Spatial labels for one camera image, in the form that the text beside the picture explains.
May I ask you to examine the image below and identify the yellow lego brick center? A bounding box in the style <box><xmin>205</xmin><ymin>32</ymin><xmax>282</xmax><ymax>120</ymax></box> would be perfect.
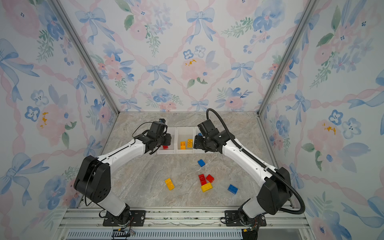
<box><xmin>201</xmin><ymin>183</ymin><xmax>213</xmax><ymax>193</ymax></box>

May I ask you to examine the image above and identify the small red lego brick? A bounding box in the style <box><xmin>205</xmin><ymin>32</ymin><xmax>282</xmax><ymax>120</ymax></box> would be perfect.
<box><xmin>206</xmin><ymin>175</ymin><xmax>215</xmax><ymax>183</ymax></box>

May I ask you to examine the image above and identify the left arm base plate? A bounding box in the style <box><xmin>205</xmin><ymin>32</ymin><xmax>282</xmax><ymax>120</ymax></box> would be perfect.
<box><xmin>102</xmin><ymin>210</ymin><xmax>147</xmax><ymax>227</ymax></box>

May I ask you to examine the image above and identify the aluminium corner post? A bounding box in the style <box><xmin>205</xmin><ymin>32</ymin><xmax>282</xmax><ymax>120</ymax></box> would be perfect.
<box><xmin>48</xmin><ymin>1</ymin><xmax>120</xmax><ymax>116</ymax></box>
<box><xmin>257</xmin><ymin>0</ymin><xmax>318</xmax><ymax>117</ymax></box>

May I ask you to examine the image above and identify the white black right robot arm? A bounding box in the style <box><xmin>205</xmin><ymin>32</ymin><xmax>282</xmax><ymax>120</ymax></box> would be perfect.
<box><xmin>194</xmin><ymin>120</ymin><xmax>293</xmax><ymax>226</ymax></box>

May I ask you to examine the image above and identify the white three-compartment bin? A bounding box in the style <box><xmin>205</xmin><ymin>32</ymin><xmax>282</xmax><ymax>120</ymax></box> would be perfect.
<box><xmin>157</xmin><ymin>127</ymin><xmax>211</xmax><ymax>155</ymax></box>

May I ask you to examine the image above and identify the yellow curved lego brick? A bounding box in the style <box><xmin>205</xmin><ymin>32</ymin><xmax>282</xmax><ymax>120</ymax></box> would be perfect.
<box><xmin>180</xmin><ymin>142</ymin><xmax>186</xmax><ymax>150</ymax></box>

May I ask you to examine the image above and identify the right aluminium corner post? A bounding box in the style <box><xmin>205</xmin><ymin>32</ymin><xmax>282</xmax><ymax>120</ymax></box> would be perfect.
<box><xmin>257</xmin><ymin>0</ymin><xmax>318</xmax><ymax>117</ymax></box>

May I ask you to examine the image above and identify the red long lego brick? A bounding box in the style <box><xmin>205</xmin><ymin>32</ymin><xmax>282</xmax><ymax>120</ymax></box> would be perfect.
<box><xmin>199</xmin><ymin>174</ymin><xmax>207</xmax><ymax>186</ymax></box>

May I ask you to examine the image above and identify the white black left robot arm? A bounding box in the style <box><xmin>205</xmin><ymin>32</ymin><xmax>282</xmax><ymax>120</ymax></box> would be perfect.
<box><xmin>74</xmin><ymin>119</ymin><xmax>172</xmax><ymax>227</ymax></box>

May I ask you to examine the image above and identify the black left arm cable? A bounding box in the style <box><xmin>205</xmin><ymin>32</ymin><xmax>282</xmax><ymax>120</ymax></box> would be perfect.
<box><xmin>131</xmin><ymin>121</ymin><xmax>154</xmax><ymax>140</ymax></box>

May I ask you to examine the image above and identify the white ribbed vent strip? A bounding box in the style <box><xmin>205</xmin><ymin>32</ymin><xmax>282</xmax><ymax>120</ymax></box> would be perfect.
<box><xmin>63</xmin><ymin>229</ymin><xmax>243</xmax><ymax>240</ymax></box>

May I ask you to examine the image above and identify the blue long lego brick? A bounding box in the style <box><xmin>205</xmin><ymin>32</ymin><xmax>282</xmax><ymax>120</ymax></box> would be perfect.
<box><xmin>228</xmin><ymin>185</ymin><xmax>238</xmax><ymax>195</ymax></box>

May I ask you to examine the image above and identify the yellow long lego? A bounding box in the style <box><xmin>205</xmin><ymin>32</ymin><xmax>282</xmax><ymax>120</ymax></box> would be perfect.
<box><xmin>187</xmin><ymin>139</ymin><xmax>194</xmax><ymax>149</ymax></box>
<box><xmin>165</xmin><ymin>178</ymin><xmax>175</xmax><ymax>191</ymax></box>

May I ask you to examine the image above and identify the left aluminium corner post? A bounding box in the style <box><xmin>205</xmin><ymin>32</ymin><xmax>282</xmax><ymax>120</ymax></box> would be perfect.
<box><xmin>48</xmin><ymin>1</ymin><xmax>120</xmax><ymax>116</ymax></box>

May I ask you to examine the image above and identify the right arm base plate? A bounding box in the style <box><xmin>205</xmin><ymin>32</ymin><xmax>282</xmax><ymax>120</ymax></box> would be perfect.
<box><xmin>220</xmin><ymin>210</ymin><xmax>267</xmax><ymax>228</ymax></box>

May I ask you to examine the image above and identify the black corrugated cable hose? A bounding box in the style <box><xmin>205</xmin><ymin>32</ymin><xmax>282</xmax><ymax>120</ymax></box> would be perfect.
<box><xmin>205</xmin><ymin>108</ymin><xmax>306</xmax><ymax>215</ymax></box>

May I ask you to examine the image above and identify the aluminium front rail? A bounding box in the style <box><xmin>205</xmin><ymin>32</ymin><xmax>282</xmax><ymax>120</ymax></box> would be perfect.
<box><xmin>58</xmin><ymin>207</ymin><xmax>310</xmax><ymax>229</ymax></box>

